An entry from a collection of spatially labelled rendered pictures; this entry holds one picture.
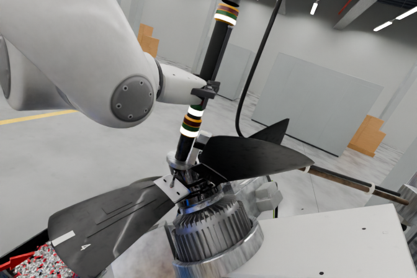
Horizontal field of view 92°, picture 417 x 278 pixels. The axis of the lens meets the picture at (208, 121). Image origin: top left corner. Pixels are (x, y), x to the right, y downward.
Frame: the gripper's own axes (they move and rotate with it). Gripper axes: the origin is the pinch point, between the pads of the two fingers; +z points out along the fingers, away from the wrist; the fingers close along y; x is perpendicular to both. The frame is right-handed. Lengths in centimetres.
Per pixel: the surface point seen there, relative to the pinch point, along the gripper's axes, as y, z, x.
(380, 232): 41.2, 13.4, -14.2
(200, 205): 7.9, 3.5, -30.9
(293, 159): 22.6, 3.4, -6.2
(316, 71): -89, 555, 33
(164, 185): -1.7, -1.5, -29.2
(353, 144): 80, 802, -145
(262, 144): 18.2, -3.7, -4.1
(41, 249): -25, -22, -63
